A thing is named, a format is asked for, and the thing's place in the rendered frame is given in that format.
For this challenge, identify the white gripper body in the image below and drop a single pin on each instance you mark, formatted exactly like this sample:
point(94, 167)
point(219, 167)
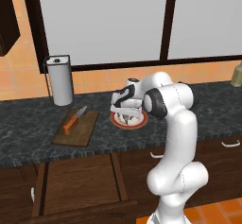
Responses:
point(127, 111)

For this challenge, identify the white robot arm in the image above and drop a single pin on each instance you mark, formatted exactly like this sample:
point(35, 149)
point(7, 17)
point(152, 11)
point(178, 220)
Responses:
point(179, 130)

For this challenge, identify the pale meat piece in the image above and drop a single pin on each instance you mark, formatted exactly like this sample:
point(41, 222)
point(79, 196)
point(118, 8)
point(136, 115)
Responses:
point(136, 120)

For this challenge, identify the red rimmed white plate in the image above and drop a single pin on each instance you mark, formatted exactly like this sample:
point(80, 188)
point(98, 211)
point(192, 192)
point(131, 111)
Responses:
point(142, 121)

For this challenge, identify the wooden cutting board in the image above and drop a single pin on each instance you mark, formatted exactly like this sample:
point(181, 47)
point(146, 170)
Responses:
point(78, 129)

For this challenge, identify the dark wooden drawer front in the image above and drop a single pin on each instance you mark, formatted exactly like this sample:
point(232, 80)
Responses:
point(138, 174)
point(220, 171)

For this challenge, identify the open dark wooden drawer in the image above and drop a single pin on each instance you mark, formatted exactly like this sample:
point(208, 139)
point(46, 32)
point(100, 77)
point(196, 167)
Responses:
point(78, 183)

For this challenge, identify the white paper towel roll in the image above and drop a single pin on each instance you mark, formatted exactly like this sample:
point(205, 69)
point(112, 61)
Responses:
point(60, 82)

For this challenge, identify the dark framed window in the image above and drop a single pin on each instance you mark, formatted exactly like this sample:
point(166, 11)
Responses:
point(104, 20)

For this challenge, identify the olive green bottle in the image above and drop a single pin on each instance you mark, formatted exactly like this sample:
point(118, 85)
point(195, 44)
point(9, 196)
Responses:
point(237, 75)

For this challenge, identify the dark wooden cupboard door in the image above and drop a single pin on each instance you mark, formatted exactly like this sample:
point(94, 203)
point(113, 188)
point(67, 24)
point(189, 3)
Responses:
point(15, 196)

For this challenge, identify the dark wooden wall cupboard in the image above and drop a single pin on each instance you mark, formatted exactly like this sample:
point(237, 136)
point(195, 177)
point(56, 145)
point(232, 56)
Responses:
point(7, 16)

